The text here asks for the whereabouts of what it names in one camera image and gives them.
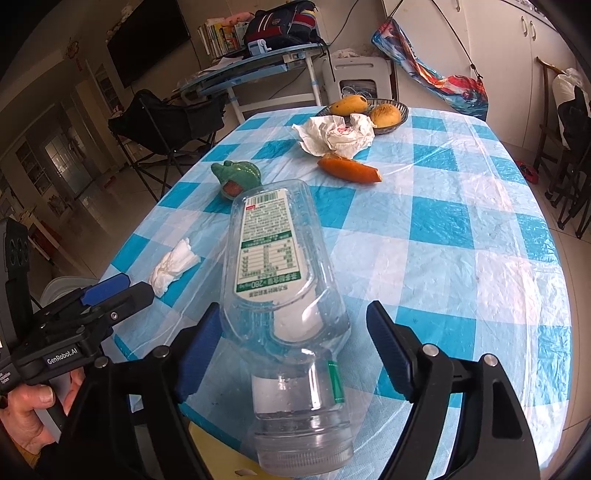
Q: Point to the dark striped backpack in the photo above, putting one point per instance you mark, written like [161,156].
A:
[281,25]

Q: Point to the light grey plastic bin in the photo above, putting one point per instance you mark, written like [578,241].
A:
[64,290]

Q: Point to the pink plush toy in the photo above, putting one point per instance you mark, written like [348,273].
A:
[238,18]

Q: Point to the red slipper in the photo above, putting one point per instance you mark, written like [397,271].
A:
[528,171]

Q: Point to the person's left hand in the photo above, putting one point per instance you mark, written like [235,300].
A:
[21,415]

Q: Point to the black folding camp chair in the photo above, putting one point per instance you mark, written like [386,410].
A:
[161,124]

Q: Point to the light blue pencil sharpener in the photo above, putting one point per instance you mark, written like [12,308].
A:
[256,48]

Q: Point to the red knot ornament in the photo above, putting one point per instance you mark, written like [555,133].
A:
[76,53]

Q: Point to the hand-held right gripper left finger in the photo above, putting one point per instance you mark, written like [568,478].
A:
[198,355]

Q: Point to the blue study desk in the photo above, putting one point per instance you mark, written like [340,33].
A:
[258,69]

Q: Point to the white stool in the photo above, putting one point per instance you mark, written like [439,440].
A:
[358,78]

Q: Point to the white cloth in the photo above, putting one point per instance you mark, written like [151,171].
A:
[345,53]

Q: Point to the large white paper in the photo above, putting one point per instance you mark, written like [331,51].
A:
[332,138]

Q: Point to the green toy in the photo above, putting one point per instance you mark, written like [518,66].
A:
[238,177]

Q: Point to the black wall television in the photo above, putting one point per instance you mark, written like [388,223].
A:
[147,39]

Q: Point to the white tissue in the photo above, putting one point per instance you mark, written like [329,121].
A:
[173,267]

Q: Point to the yellow mango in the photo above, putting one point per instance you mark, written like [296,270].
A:
[350,106]
[385,115]

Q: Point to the clear plastic bottle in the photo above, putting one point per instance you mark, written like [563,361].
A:
[281,286]

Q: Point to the row of books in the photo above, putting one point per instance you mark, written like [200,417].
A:
[221,39]

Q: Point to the white bag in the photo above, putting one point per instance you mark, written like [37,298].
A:
[565,85]

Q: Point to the brown wooden chair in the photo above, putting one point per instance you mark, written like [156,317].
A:
[545,115]

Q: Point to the white cabinet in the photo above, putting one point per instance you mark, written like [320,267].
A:
[503,55]

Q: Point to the white papers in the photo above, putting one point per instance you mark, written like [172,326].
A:
[226,62]

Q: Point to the black folded chair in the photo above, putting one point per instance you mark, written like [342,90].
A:
[575,152]

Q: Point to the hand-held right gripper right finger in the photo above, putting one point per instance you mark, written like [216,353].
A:
[392,350]

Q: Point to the yellow plastic basin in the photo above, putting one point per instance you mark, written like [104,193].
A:
[219,457]

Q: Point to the orange carrot piece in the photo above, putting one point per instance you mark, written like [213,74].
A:
[351,170]

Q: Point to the colourful printed fabric bag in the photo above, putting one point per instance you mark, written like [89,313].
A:
[438,78]

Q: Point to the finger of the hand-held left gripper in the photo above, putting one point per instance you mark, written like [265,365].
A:
[129,300]
[104,288]

